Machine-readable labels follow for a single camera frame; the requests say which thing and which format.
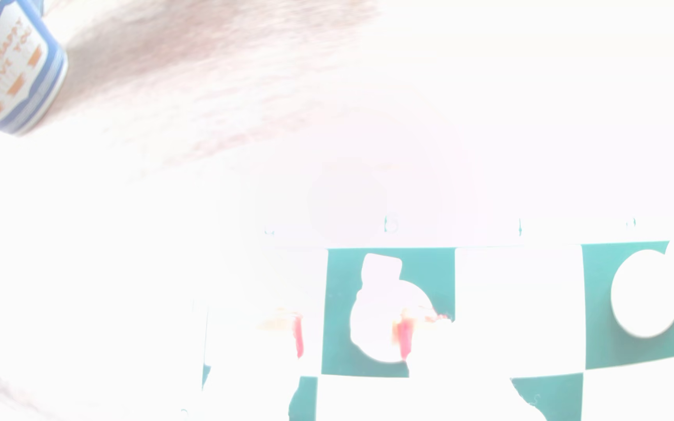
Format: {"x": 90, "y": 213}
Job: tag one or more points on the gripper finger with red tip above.
{"x": 297, "y": 336}
{"x": 404, "y": 336}

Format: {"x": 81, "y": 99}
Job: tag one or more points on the white knight chess piece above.
{"x": 384, "y": 292}

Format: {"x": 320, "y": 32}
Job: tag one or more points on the green white chess mat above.
{"x": 343, "y": 280}

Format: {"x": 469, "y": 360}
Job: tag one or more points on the white king chess piece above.
{"x": 644, "y": 292}

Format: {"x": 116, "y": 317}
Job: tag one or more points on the blue white paper cup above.
{"x": 9, "y": 64}

